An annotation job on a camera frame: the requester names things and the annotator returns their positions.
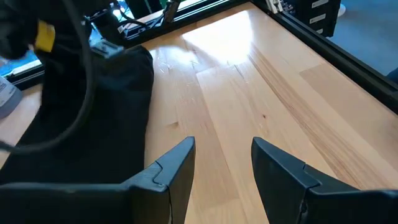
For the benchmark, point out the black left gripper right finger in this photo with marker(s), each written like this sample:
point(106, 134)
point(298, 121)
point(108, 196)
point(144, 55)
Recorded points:
point(311, 202)

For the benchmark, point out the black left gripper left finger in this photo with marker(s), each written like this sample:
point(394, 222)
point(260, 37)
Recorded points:
point(93, 205)

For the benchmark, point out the black T-shirt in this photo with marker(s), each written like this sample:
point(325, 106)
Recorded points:
point(118, 124)

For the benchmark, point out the black labelled equipment box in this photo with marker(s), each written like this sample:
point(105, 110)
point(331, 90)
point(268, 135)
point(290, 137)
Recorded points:
point(317, 18)

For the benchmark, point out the black aluminium table frame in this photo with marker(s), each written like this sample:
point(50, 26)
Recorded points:
point(342, 56)

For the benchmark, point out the silver metal bracket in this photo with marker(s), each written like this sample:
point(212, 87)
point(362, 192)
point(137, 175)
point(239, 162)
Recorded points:
point(275, 5)

